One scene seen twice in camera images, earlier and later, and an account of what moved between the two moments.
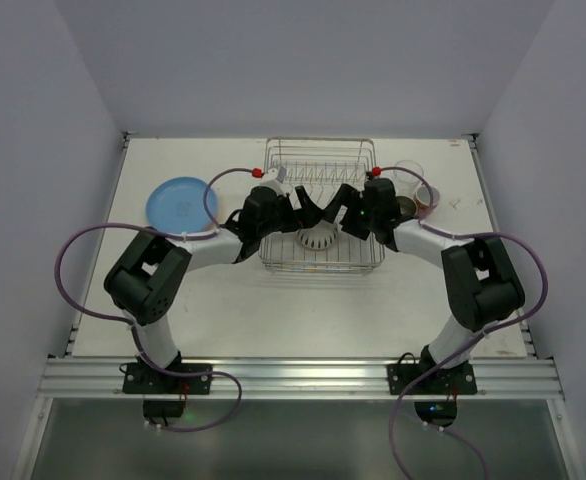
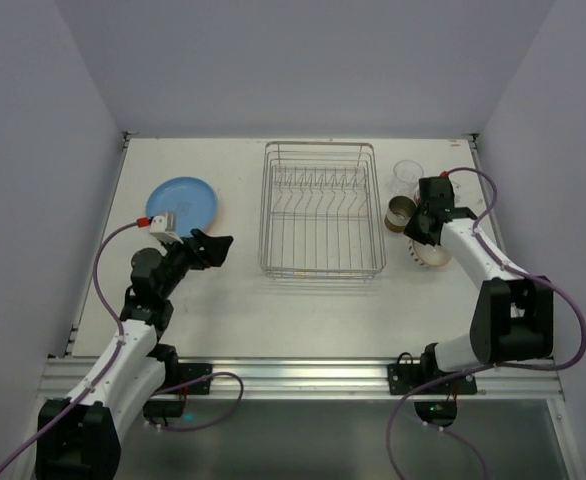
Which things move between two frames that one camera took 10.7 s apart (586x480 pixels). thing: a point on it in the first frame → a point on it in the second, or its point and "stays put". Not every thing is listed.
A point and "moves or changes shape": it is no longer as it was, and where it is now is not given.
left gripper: x=292 y=216 → x=193 y=248
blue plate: x=177 y=205 stays put
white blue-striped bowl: x=322 y=235 moves or changes shape
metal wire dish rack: x=319 y=169 stays put
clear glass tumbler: x=406 y=183 stays put
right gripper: x=348 y=215 → x=424 y=226
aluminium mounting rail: x=299 y=378 stays put
